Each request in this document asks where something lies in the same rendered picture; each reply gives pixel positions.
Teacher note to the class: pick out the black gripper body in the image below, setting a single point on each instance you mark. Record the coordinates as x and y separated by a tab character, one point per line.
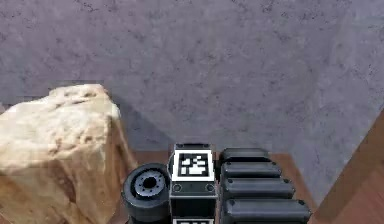
146	193

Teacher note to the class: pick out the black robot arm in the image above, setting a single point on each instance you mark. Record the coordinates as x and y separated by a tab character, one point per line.
256	190

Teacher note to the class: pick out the beige cloth-covered furniture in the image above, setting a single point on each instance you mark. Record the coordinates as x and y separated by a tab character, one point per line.
56	150

